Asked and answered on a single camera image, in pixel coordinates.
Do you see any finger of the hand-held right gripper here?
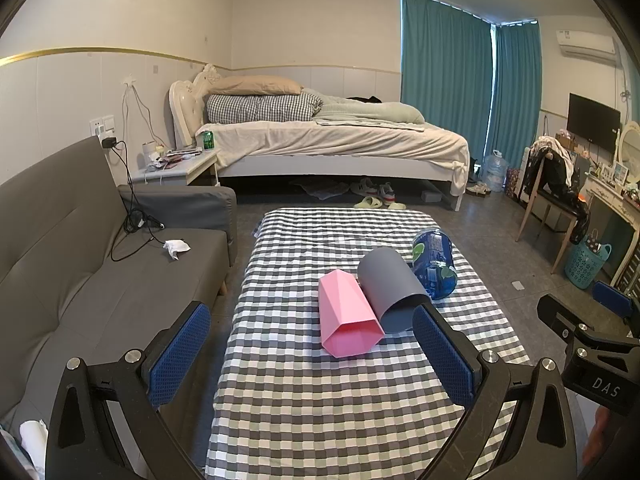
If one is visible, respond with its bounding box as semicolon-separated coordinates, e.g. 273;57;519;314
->
536;293;608;343
591;281;640;322

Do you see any grey sofa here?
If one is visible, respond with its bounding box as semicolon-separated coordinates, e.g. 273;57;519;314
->
0;135;238;461

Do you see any pale green blanket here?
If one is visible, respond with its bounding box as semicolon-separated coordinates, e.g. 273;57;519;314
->
301;87;426;132

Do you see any pink faceted cup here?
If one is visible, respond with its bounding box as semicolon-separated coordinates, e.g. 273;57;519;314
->
319;269;386;359

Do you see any beige pillow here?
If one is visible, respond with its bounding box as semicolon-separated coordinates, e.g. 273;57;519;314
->
207;76;304;96

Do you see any checkered quilt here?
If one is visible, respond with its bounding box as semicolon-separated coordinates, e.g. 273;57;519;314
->
206;92;324;124

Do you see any white oval mirror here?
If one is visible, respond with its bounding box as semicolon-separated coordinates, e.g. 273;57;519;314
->
617;121;640;171

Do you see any black television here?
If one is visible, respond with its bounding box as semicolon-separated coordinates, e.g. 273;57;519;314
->
567;92;622;154

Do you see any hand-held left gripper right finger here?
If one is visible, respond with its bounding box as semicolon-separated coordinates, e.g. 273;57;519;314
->
412;304;583;480

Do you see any clear water jug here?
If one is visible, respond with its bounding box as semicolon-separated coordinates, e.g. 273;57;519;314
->
484;150;511;194

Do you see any white cable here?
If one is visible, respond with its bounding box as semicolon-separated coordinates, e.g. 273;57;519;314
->
122;74;168;153

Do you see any pile of clothes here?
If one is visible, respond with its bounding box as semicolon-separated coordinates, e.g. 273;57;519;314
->
520;136;592;247

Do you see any wooden chair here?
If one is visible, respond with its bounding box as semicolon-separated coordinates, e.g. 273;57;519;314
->
516;152;591;274

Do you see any teal laundry basket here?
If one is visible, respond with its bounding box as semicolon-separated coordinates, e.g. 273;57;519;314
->
565;230;613;289

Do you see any white dressing table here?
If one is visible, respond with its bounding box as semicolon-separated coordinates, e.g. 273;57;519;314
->
582;169;640;283

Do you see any blue patterned cup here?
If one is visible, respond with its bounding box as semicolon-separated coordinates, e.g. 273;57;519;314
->
411;229;458;301

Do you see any white air conditioner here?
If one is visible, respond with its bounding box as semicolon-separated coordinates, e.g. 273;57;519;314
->
556;30;617;65

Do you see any checkered tablecloth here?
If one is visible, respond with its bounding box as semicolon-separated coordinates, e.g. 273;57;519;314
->
205;207;531;480

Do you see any grey cup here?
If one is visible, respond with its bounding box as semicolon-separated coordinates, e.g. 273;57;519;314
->
356;246;432;335

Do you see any black charger cable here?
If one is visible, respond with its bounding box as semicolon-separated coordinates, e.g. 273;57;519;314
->
101;136;167;262

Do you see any teal curtain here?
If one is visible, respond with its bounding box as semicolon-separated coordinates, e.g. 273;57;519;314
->
400;0;496;161
492;22;543;155

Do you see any white bed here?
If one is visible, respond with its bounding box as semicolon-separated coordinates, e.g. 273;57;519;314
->
169;64;471;211

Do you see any white paper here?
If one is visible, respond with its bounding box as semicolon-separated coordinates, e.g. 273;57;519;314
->
19;419;51;472

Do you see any white nightstand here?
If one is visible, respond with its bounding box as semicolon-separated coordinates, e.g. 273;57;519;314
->
131;149;221;189

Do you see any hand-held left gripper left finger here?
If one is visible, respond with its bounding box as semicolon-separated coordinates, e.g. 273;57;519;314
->
45;302;211;480

